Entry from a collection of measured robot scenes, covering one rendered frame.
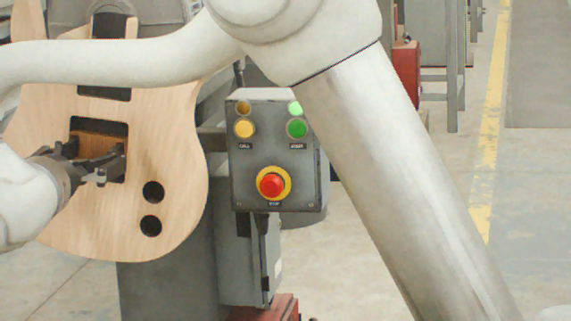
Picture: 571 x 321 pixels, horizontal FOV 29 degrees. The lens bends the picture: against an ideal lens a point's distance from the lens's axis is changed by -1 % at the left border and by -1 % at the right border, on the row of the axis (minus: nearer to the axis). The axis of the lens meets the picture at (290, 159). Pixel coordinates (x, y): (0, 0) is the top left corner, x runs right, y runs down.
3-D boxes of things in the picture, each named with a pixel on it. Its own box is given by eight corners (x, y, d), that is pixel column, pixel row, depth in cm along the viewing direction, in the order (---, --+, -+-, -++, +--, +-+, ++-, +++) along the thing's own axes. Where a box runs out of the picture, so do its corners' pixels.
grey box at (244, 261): (236, 281, 236) (220, 20, 222) (285, 282, 234) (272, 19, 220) (218, 308, 222) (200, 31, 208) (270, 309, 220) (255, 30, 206)
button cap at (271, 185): (264, 192, 194) (262, 169, 193) (286, 193, 193) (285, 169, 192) (259, 199, 191) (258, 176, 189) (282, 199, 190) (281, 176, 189)
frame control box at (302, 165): (235, 203, 221) (227, 72, 214) (344, 205, 216) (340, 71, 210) (202, 244, 197) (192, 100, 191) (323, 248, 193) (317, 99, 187)
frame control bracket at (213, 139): (193, 147, 208) (192, 127, 207) (294, 147, 205) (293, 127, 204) (187, 152, 205) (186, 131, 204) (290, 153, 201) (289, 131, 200)
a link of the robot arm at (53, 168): (57, 231, 156) (74, 218, 161) (59, 168, 153) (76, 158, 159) (-3, 221, 157) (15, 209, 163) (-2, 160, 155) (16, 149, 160)
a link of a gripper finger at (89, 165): (63, 160, 166) (70, 163, 165) (113, 148, 175) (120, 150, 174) (62, 186, 167) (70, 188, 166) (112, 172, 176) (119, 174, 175)
